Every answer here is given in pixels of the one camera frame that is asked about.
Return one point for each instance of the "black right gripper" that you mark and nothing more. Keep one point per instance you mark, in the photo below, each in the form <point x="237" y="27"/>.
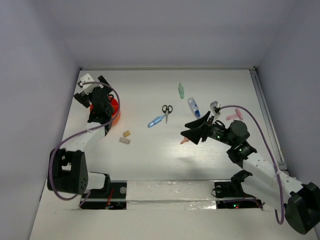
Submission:
<point x="194" y="135"/>

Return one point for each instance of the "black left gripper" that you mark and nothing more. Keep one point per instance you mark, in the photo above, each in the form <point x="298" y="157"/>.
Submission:
<point x="84" y="98"/>

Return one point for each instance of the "clear glue bottle blue cap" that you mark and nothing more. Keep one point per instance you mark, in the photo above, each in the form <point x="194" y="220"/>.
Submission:
<point x="194" y="107"/>

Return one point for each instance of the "black handled scissors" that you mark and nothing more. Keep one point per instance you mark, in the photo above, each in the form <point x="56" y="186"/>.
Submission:
<point x="167" y="109"/>

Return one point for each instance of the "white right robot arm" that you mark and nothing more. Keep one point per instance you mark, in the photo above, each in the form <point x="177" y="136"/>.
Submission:
<point x="297" y="201"/>

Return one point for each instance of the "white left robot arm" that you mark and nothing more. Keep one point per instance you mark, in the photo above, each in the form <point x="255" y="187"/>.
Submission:
<point x="67" y="170"/>

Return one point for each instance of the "orange highlighter pen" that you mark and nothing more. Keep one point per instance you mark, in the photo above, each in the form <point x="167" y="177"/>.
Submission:
<point x="185" y="140"/>

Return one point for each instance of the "orange round desk organizer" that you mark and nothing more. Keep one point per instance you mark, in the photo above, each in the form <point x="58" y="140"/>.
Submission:
<point x="104" y="117"/>

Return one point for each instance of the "blue highlighter pen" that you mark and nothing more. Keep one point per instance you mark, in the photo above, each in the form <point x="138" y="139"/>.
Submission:
<point x="155" y="121"/>

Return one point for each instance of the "green highlighter pen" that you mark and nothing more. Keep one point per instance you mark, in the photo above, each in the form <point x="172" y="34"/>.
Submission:
<point x="181" y="91"/>

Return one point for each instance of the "pink highlighter pen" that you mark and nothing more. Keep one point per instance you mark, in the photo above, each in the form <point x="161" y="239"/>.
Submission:
<point x="236" y="115"/>

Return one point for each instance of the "tan eraser block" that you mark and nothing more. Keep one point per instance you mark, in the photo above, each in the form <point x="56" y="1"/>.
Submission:
<point x="126" y="134"/>

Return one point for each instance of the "grey white eraser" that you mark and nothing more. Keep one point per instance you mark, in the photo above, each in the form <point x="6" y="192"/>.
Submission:
<point x="125" y="140"/>

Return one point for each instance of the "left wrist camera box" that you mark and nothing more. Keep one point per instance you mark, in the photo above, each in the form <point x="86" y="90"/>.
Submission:
<point x="86" y="84"/>

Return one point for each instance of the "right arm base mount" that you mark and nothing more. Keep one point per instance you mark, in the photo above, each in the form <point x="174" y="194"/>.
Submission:
<point x="229" y="194"/>

